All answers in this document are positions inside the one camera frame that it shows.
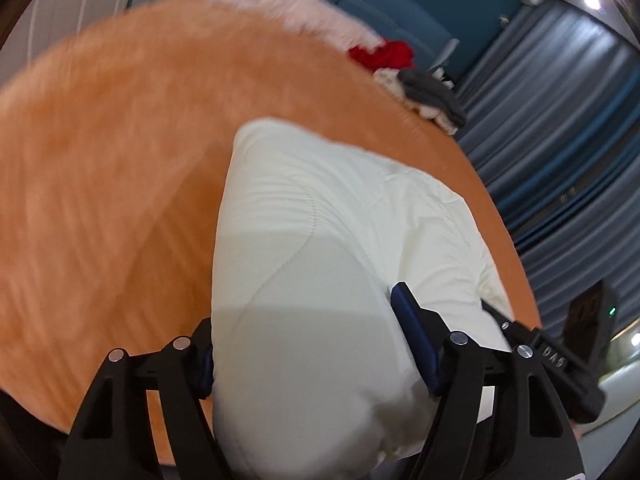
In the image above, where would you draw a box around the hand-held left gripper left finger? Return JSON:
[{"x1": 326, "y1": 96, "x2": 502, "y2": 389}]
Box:
[{"x1": 57, "y1": 317, "x2": 228, "y2": 480}]

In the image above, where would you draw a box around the dark grey knit garment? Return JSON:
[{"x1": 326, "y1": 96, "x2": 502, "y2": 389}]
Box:
[{"x1": 397, "y1": 69, "x2": 468, "y2": 126}]

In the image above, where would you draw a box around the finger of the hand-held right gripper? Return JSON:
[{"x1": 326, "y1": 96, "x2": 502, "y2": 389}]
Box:
[{"x1": 481, "y1": 300, "x2": 540, "y2": 347}]

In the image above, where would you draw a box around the blue upholstered sofa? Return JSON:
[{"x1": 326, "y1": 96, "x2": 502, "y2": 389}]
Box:
[{"x1": 165, "y1": 0, "x2": 521, "y2": 91}]

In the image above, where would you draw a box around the pink fluffy garment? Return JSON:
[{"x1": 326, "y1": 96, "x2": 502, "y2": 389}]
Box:
[{"x1": 185, "y1": 0, "x2": 383, "y2": 53}]

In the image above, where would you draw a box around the red garment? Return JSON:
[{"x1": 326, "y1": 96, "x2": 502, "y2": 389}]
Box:
[{"x1": 348, "y1": 39, "x2": 416, "y2": 71}]

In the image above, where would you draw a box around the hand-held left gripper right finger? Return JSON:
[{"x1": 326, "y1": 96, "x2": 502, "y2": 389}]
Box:
[{"x1": 391, "y1": 283, "x2": 587, "y2": 480}]

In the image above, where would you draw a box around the grey pleated curtain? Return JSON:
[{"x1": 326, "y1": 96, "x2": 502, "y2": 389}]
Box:
[{"x1": 452, "y1": 0, "x2": 640, "y2": 331}]

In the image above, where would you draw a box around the orange fleece blanket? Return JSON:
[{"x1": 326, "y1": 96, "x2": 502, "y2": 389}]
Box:
[{"x1": 0, "y1": 0, "x2": 543, "y2": 466}]

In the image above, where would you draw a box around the white quilted coat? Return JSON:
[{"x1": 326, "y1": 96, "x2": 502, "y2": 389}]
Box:
[{"x1": 210, "y1": 117, "x2": 516, "y2": 480}]

